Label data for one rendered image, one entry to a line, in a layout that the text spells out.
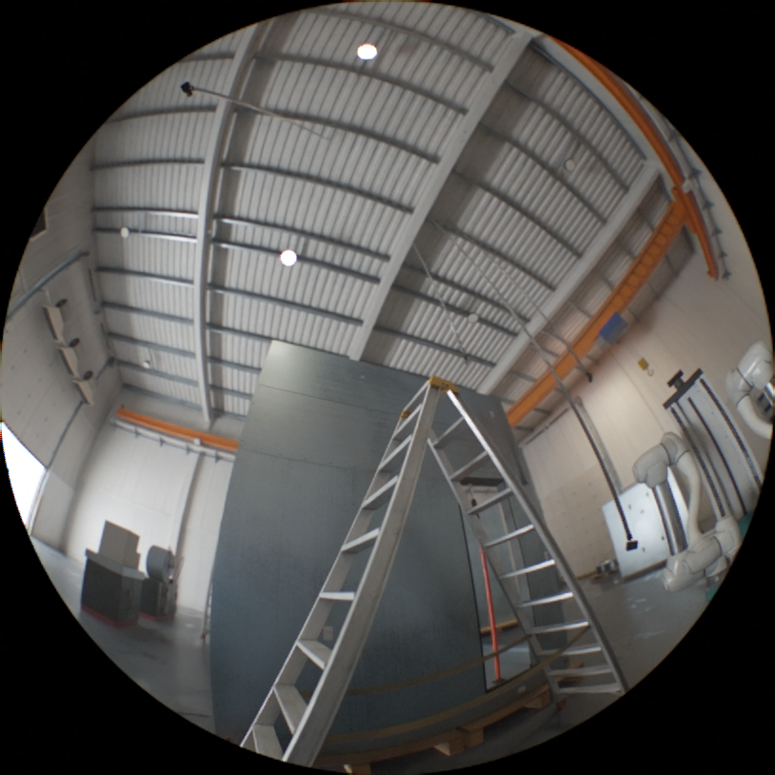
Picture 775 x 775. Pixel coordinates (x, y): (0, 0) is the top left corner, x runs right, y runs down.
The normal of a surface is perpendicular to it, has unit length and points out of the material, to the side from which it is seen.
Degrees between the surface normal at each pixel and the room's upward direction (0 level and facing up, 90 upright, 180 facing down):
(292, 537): 90
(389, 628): 90
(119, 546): 90
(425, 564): 90
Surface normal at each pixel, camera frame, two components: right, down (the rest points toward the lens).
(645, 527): -0.92, -0.22
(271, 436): 0.38, -0.65
